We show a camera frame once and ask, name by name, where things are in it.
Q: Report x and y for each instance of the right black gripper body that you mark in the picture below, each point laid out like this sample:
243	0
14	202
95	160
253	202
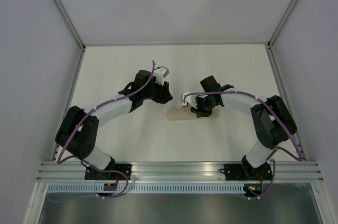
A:
205	106

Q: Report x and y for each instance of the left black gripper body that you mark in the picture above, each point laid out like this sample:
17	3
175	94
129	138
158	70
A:
157	92

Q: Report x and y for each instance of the beige cloth napkin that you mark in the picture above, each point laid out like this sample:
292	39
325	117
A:
184	113

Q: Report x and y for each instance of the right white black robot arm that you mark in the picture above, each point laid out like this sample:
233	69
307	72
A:
271	119

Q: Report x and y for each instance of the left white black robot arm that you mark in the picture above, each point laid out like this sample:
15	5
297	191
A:
78	131

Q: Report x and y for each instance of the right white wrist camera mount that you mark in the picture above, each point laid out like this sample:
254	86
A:
188	99

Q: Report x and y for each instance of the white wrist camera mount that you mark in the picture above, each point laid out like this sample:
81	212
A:
188	99
160	73

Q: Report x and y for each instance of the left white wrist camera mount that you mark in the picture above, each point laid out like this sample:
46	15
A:
160	73

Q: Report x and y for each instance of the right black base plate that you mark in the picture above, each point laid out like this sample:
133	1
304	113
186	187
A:
237	172

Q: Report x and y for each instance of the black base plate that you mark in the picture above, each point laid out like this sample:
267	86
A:
237	172
120	172

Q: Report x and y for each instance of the right aluminium side rail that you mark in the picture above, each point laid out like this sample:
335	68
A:
282	91

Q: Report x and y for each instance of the aluminium side rail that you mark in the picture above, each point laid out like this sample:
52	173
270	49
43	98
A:
73	82
282	91

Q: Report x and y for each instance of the left aluminium side rail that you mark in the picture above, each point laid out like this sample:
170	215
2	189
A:
73	82

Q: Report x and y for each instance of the aluminium front mounting rail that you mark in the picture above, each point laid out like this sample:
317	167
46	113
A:
196	172

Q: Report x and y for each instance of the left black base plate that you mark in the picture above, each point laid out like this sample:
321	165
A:
120	172

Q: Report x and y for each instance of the white slotted cable duct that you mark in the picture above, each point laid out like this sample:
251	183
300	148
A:
180	188

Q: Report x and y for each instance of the left aluminium frame post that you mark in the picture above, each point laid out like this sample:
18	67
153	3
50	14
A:
69	23

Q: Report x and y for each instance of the aluminium frame post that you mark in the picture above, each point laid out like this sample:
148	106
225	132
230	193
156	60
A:
69	23
286	15

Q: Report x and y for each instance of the right aluminium frame post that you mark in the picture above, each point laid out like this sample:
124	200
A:
286	15

